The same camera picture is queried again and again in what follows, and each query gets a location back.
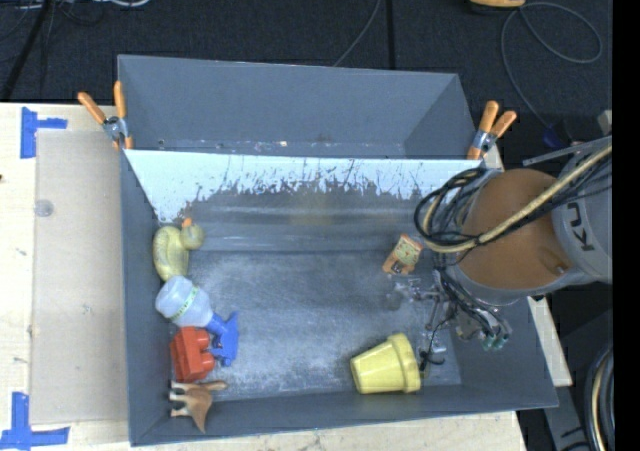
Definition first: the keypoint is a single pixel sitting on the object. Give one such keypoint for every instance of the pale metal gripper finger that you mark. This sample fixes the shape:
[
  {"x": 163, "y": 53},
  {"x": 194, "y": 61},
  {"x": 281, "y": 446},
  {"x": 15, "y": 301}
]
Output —
[
  {"x": 436, "y": 316},
  {"x": 420, "y": 293}
]

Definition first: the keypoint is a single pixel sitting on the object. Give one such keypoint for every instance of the yellow flower pot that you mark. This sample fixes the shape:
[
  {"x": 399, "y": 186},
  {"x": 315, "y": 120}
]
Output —
[{"x": 387, "y": 366}]

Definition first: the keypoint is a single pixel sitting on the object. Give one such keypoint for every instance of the grey metal bin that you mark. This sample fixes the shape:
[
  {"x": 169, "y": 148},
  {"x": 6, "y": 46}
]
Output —
[{"x": 300, "y": 299}]

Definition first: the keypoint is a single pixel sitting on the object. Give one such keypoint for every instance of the white and blue spray bottle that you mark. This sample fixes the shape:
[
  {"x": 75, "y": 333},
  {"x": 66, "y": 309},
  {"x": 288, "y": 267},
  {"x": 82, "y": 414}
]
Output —
[{"x": 187, "y": 304}]

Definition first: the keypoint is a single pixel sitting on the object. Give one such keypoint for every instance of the red toy block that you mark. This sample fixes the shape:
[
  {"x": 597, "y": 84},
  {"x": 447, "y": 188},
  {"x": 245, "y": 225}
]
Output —
[{"x": 191, "y": 354}]

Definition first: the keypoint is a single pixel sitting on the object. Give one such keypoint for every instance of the brown toy animal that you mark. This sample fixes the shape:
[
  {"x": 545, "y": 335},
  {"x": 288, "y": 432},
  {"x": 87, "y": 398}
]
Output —
[{"x": 197, "y": 401}]

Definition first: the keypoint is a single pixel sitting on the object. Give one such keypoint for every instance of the yellow rubber duck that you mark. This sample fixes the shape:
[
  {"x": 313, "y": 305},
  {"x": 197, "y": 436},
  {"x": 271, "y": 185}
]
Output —
[{"x": 172, "y": 251}]

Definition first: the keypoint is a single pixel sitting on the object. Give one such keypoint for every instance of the pale wood board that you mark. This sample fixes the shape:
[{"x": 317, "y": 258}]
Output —
[{"x": 75, "y": 264}]

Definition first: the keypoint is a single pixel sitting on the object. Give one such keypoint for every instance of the black cylinder on white bracket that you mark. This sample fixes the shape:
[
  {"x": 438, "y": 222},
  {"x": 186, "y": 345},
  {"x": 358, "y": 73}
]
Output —
[{"x": 431, "y": 353}]

